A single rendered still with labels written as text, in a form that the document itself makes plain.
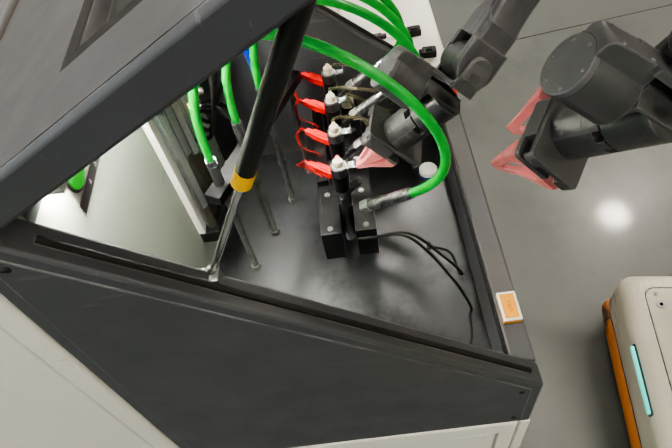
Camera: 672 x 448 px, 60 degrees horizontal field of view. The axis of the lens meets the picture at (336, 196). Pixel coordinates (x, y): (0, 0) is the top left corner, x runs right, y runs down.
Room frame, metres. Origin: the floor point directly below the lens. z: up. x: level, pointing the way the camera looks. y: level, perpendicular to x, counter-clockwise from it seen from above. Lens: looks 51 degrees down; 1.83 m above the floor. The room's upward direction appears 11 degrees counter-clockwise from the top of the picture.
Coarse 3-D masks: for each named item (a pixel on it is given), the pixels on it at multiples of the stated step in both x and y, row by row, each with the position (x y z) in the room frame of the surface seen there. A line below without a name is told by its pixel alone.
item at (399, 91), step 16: (272, 32) 0.59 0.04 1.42; (320, 48) 0.56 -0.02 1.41; (336, 48) 0.56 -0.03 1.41; (352, 64) 0.54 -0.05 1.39; (368, 64) 0.54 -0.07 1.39; (384, 80) 0.53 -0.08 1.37; (192, 96) 0.65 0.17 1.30; (400, 96) 0.52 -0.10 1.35; (192, 112) 0.65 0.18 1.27; (416, 112) 0.51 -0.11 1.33; (432, 128) 0.50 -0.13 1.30; (208, 144) 0.66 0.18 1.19; (448, 144) 0.50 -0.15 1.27; (208, 160) 0.66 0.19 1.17; (448, 160) 0.49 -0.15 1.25; (416, 192) 0.51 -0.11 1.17
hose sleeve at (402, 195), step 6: (396, 192) 0.53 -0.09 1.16; (402, 192) 0.52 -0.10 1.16; (408, 192) 0.52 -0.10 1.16; (372, 198) 0.55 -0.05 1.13; (378, 198) 0.54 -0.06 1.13; (384, 198) 0.53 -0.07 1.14; (390, 198) 0.53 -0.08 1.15; (396, 198) 0.52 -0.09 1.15; (402, 198) 0.52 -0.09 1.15; (408, 198) 0.51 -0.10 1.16; (372, 204) 0.54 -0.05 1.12; (378, 204) 0.53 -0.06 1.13; (384, 204) 0.53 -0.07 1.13; (390, 204) 0.53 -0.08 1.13
